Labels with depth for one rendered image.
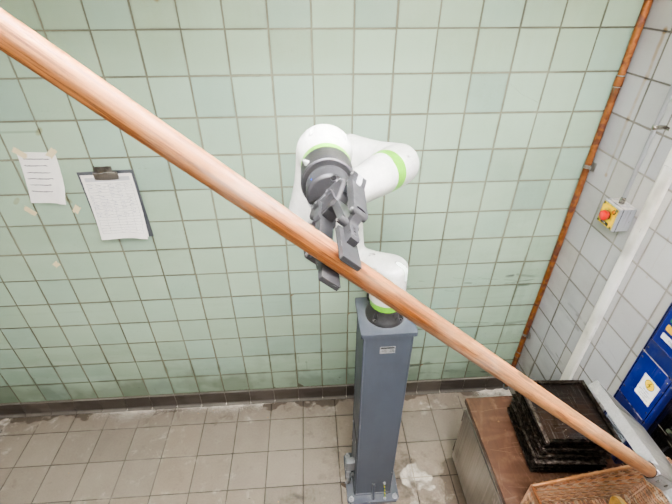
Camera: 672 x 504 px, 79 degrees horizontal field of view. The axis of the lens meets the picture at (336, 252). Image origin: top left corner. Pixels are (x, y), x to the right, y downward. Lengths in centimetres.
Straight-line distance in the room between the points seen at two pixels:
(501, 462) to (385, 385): 60
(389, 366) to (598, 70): 142
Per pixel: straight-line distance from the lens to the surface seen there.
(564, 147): 208
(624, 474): 197
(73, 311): 252
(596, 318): 214
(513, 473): 201
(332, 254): 48
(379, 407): 183
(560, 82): 196
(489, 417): 212
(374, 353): 156
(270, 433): 267
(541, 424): 188
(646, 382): 196
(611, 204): 194
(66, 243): 225
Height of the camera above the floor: 225
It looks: 34 degrees down
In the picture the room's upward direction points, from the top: straight up
